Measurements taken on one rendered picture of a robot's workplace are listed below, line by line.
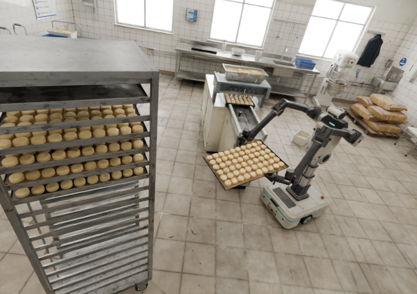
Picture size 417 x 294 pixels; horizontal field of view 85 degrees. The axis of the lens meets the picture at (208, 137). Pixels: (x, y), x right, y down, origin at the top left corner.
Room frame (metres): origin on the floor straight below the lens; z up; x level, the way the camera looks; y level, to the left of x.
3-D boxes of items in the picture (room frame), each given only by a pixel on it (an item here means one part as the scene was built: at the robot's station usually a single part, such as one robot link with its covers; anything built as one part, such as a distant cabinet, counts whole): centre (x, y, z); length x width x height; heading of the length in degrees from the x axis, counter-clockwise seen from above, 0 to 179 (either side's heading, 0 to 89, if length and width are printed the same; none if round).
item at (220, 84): (3.01, -0.31, 1.01); 0.72 x 0.33 x 0.34; 101
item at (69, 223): (1.10, 0.74, 0.51); 0.64 x 0.03 x 0.03; 122
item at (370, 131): (5.10, -3.71, 0.06); 1.20 x 0.80 x 0.11; 6
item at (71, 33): (4.62, 3.20, 0.90); 0.44 x 0.36 x 0.20; 102
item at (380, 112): (4.82, -3.72, 0.47); 0.72 x 0.42 x 0.17; 99
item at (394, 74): (5.93, -4.08, 0.93); 0.99 x 0.38 x 1.09; 4
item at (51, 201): (1.10, 0.74, 0.78); 0.64 x 0.03 x 0.03; 122
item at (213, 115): (3.48, -0.22, 0.42); 1.28 x 0.72 x 0.84; 11
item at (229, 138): (2.51, -0.40, 0.45); 0.70 x 0.34 x 0.90; 11
